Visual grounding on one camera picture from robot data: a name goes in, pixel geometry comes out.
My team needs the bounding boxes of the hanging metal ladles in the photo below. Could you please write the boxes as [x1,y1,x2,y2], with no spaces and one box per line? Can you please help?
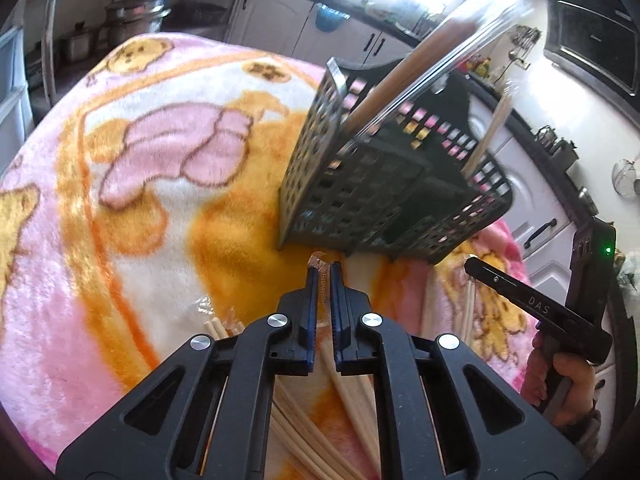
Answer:
[509,24,543,62]

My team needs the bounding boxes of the white kitchen cabinets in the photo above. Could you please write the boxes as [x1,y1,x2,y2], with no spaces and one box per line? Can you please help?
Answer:
[465,95,621,411]
[225,0,436,81]

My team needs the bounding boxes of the pink bear printed blanket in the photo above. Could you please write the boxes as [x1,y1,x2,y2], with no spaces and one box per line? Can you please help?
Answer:
[0,32,531,480]

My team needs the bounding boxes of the wooden chopstick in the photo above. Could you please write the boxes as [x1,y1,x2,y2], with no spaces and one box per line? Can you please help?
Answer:
[461,80,517,181]
[462,280,483,346]
[342,0,533,138]
[309,252,351,386]

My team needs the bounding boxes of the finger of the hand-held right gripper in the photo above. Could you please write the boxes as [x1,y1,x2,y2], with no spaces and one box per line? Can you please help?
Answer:
[465,256,523,303]

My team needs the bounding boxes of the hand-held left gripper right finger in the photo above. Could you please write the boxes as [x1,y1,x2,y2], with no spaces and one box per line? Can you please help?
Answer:
[330,262,588,480]

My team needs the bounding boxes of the dark plastic utensil basket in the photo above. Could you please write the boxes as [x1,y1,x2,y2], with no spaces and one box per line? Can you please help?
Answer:
[277,57,514,266]

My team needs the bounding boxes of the stacked steel pots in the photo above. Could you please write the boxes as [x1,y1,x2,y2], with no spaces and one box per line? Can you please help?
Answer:
[102,0,173,45]

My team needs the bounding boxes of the person's right forearm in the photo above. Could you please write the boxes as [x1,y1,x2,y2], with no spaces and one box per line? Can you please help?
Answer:
[560,407,608,466]

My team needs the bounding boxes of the plastic drawer unit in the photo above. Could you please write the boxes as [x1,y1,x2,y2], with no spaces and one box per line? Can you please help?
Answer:
[0,27,34,173]

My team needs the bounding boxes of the row of condiment bottles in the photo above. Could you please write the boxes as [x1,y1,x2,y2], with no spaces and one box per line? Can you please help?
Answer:
[466,54,495,80]

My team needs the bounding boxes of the metal shelf rack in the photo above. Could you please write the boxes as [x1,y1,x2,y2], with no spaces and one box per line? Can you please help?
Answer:
[25,0,241,108]

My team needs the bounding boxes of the pile of chopsticks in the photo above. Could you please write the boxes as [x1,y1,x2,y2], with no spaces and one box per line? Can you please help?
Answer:
[200,305,388,480]

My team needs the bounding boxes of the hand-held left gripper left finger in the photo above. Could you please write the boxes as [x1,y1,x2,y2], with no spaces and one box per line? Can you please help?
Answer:
[55,266,321,480]

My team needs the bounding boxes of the steel canisters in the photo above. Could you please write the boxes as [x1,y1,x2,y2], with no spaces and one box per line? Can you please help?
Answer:
[534,125,582,167]

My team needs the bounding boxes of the small steel pot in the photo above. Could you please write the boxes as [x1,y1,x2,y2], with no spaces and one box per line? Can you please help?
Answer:
[60,22,99,64]

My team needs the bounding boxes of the person's right hand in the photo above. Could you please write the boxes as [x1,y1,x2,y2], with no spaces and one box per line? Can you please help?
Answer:
[520,345,601,428]

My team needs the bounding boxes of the round wire mesh object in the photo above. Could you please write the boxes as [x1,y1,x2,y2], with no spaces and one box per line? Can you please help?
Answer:
[612,157,640,197]

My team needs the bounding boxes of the black range hood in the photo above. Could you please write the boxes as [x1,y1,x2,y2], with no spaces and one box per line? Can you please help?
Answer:
[542,0,640,107]

